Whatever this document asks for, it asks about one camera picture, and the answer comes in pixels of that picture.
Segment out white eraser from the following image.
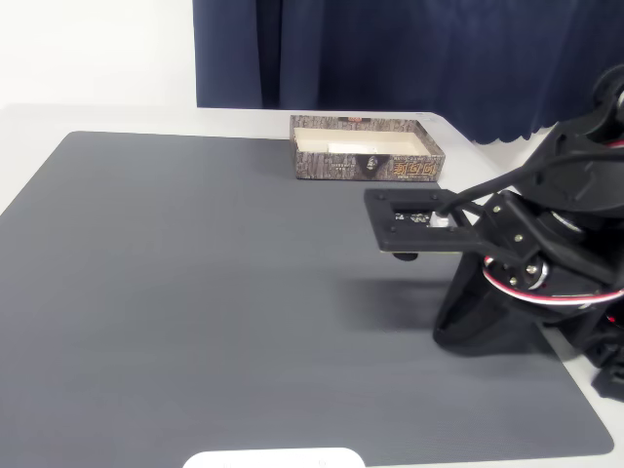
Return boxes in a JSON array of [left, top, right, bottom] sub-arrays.
[[327, 142, 379, 155]]

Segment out bark print cardboard box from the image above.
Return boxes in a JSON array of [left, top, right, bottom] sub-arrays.
[[290, 114, 448, 183]]

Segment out navy blue curtain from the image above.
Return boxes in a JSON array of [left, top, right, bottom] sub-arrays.
[[192, 0, 624, 146]]

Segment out white flat device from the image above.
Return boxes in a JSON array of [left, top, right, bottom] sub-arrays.
[[182, 447, 367, 468]]

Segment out dark grey table mat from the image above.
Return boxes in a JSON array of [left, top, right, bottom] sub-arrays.
[[0, 130, 615, 459]]

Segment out black camera cable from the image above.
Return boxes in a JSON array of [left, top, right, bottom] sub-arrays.
[[436, 145, 624, 218]]

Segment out red white servo wires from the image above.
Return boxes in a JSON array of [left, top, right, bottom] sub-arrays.
[[482, 255, 624, 311]]

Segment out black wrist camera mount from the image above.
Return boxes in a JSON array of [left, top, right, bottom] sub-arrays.
[[364, 187, 488, 262]]

